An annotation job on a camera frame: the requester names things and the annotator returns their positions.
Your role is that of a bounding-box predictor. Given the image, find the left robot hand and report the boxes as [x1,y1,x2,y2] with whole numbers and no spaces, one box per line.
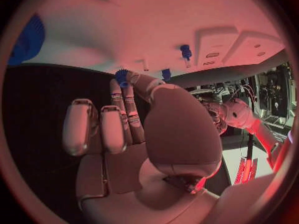
[202,98,229,135]

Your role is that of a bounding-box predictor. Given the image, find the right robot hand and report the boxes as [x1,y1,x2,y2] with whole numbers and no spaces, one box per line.
[62,71,223,224]

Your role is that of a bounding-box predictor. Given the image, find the small blue gear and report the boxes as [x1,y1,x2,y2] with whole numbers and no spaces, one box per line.
[114,69,131,88]

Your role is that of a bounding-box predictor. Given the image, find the white task board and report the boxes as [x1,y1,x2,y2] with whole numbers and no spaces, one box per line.
[6,0,289,83]

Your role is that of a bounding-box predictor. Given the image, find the blue plug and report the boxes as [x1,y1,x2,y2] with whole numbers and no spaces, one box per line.
[160,69,173,83]

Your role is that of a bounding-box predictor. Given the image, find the glowing light bar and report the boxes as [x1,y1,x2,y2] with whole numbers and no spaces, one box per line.
[233,157,259,185]

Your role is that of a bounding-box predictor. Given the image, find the equipment rack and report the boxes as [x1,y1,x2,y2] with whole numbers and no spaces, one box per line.
[256,62,296,128]

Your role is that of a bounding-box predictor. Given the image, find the blue peg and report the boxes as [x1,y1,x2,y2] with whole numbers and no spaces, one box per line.
[179,44,193,63]

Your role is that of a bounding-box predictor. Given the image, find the large blue gear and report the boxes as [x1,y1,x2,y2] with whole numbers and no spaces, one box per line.
[8,13,46,66]

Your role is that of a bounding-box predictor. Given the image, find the white cable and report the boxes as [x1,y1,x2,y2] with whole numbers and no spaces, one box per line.
[232,84,258,103]

